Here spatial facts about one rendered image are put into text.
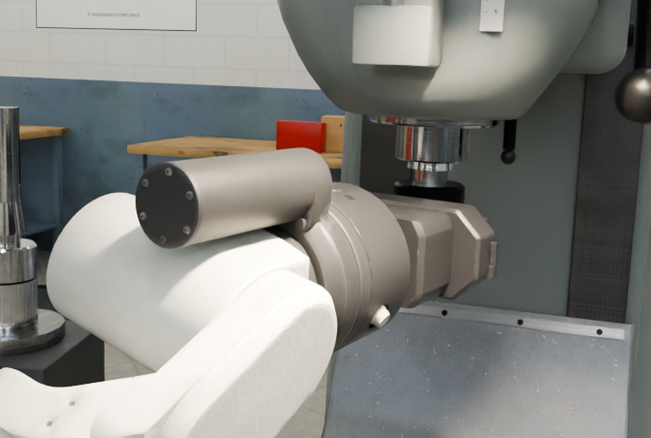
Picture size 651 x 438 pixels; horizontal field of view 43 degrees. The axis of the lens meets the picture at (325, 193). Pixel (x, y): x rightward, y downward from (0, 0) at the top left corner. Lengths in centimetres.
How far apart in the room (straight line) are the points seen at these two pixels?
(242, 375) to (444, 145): 26
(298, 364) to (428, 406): 60
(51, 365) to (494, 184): 50
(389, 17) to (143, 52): 509
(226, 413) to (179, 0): 511
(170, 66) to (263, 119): 73
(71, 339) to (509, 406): 46
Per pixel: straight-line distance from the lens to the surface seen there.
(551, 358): 93
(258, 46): 514
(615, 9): 64
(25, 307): 72
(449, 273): 49
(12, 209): 71
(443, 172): 54
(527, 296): 94
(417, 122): 51
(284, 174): 36
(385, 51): 42
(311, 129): 440
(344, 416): 96
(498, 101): 47
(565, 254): 93
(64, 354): 70
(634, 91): 46
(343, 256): 39
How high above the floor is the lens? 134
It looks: 9 degrees down
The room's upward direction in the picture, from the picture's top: 2 degrees clockwise
